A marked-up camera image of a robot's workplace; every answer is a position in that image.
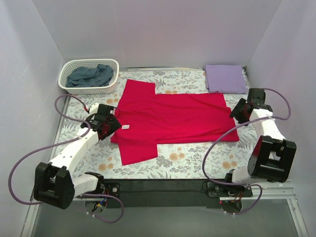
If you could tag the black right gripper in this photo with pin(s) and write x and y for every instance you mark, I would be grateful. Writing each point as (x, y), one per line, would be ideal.
(239, 111)

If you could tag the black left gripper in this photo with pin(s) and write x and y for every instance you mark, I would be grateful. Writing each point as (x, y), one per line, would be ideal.
(109, 126)

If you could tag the red t shirt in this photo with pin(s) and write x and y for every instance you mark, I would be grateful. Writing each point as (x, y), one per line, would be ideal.
(149, 119)

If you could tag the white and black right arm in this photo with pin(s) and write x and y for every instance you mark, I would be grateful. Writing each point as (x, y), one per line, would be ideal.
(273, 155)

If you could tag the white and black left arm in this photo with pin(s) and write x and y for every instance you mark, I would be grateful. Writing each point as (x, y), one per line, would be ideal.
(55, 183)

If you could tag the folded purple t shirt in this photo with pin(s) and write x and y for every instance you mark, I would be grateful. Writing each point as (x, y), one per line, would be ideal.
(226, 79)

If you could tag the crumpled grey-blue t shirt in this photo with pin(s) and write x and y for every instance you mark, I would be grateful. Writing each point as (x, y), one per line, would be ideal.
(90, 77)

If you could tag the white perforated plastic basket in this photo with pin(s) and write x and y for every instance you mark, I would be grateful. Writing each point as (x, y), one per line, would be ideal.
(70, 66)

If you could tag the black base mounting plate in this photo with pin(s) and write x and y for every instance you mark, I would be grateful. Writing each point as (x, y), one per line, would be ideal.
(170, 192)

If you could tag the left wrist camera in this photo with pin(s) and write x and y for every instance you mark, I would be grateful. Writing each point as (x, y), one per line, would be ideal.
(92, 109)

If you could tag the aluminium frame rail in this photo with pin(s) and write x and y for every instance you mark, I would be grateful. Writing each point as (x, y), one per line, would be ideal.
(277, 190)

